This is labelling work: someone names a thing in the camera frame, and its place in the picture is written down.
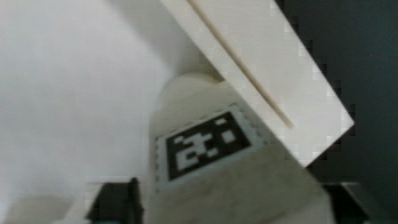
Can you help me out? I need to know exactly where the white table leg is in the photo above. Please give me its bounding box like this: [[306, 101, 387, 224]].
[[144, 72, 336, 224]]

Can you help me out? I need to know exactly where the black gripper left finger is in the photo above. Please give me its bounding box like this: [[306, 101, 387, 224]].
[[85, 179, 144, 224]]

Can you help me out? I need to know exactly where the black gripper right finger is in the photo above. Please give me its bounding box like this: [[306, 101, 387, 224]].
[[323, 182, 391, 224]]

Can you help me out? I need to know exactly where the white U-shaped fence wall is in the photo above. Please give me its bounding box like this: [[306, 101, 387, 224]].
[[188, 0, 354, 164]]

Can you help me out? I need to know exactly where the white square table top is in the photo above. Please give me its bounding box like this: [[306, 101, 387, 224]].
[[0, 0, 215, 224]]

